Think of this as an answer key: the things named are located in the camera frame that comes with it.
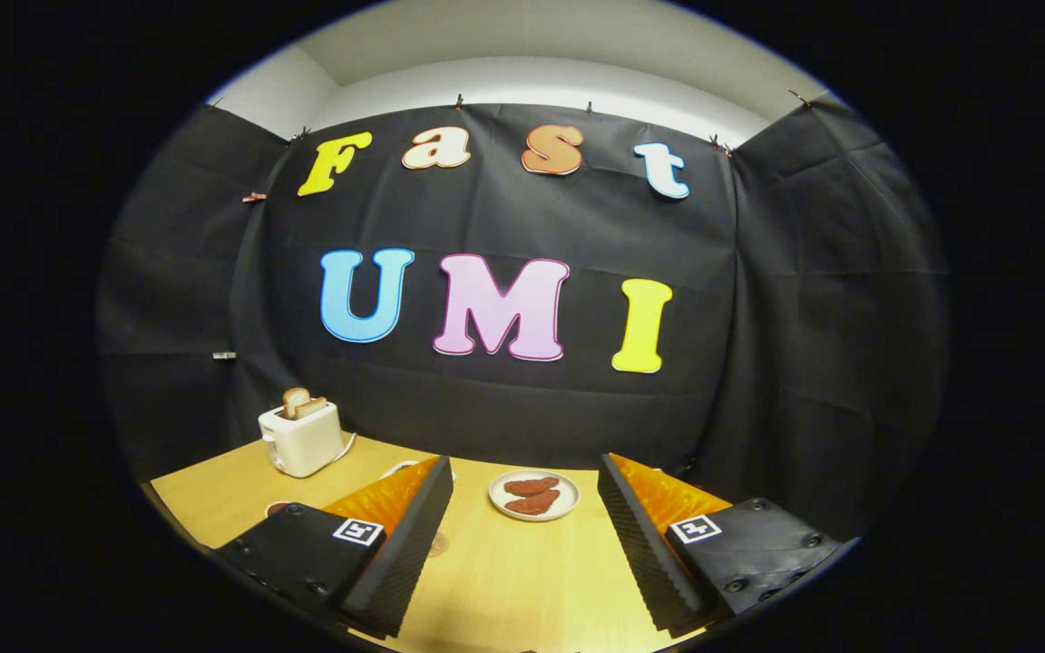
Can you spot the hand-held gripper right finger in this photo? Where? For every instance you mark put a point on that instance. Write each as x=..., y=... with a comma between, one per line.
x=645, y=553

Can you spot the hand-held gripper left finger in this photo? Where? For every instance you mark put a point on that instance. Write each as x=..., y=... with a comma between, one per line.
x=395, y=562

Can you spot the round wooden coaster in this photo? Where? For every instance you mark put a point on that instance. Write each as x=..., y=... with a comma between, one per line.
x=437, y=544

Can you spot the white rectangular condiment tray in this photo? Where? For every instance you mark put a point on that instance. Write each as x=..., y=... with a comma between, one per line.
x=397, y=467

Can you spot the white round plate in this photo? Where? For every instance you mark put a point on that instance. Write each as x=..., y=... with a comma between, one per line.
x=497, y=503

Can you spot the brown meat piece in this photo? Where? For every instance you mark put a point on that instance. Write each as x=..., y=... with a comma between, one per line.
x=530, y=486
x=533, y=502

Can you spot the wooden table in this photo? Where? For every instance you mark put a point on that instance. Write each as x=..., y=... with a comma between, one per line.
x=522, y=580

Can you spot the cream toaster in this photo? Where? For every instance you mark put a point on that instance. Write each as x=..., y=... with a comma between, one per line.
x=300, y=444

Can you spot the toast bread slice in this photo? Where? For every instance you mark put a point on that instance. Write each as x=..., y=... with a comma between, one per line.
x=294, y=399
x=314, y=406

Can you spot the black backdrop cloth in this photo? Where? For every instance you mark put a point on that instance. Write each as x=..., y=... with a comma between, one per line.
x=504, y=408

